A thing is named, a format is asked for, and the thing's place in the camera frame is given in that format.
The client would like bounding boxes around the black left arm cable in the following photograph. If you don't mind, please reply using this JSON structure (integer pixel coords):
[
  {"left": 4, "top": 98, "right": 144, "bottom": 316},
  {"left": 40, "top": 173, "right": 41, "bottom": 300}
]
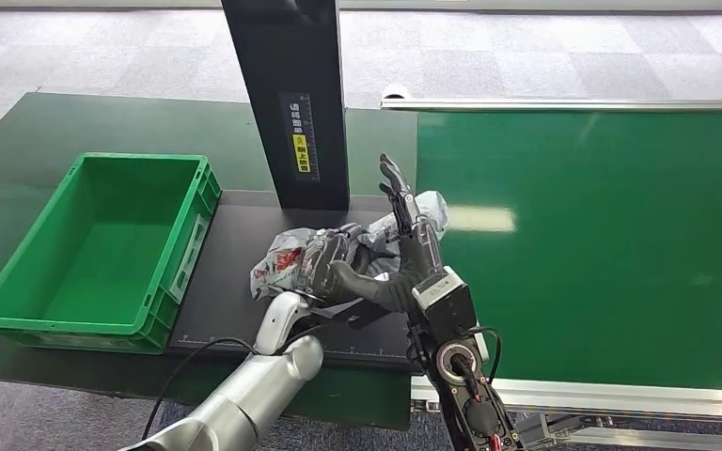
[{"left": 140, "top": 335, "right": 260, "bottom": 443}]

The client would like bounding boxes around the green plastic crate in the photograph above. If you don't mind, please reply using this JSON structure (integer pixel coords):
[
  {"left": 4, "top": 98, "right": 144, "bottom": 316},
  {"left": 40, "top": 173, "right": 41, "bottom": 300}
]
[{"left": 0, "top": 152, "right": 224, "bottom": 357}]

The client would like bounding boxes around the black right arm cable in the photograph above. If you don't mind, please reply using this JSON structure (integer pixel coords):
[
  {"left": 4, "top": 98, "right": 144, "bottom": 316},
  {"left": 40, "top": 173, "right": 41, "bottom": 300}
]
[{"left": 463, "top": 326, "right": 503, "bottom": 386}]

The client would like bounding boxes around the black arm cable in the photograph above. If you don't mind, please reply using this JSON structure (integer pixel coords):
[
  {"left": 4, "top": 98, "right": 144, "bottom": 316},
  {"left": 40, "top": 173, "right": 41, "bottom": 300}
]
[
  {"left": 463, "top": 326, "right": 503, "bottom": 386},
  {"left": 140, "top": 335, "right": 260, "bottom": 443}
]

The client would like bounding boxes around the grey plastic mailer package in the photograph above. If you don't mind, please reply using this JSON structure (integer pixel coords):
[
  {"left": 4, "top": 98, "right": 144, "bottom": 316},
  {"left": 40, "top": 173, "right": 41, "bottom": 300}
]
[{"left": 249, "top": 189, "right": 450, "bottom": 303}]

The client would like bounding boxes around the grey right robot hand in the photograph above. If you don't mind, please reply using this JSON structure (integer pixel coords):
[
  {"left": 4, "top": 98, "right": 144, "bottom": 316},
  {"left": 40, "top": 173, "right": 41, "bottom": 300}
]
[{"left": 328, "top": 152, "right": 447, "bottom": 313}]

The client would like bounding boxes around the green conveyor belt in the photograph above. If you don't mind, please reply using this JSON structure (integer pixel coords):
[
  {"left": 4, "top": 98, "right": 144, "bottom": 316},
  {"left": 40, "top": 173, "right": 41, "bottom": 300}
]
[{"left": 379, "top": 82, "right": 722, "bottom": 451}]

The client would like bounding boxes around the dark green table mat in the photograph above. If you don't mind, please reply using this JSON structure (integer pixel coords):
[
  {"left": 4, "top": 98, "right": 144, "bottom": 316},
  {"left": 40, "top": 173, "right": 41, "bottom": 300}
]
[{"left": 0, "top": 91, "right": 422, "bottom": 432}]

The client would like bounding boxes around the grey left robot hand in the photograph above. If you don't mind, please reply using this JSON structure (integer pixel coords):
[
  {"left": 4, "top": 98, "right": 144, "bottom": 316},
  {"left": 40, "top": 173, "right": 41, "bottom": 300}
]
[{"left": 296, "top": 224, "right": 369, "bottom": 306}]

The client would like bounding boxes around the black inbound scanning machine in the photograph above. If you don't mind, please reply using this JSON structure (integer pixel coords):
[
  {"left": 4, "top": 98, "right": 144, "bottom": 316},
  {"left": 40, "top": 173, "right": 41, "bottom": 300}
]
[{"left": 167, "top": 0, "right": 422, "bottom": 375}]

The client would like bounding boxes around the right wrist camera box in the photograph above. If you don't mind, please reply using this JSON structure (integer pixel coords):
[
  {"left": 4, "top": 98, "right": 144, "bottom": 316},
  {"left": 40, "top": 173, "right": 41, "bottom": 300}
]
[{"left": 410, "top": 266, "right": 479, "bottom": 351}]

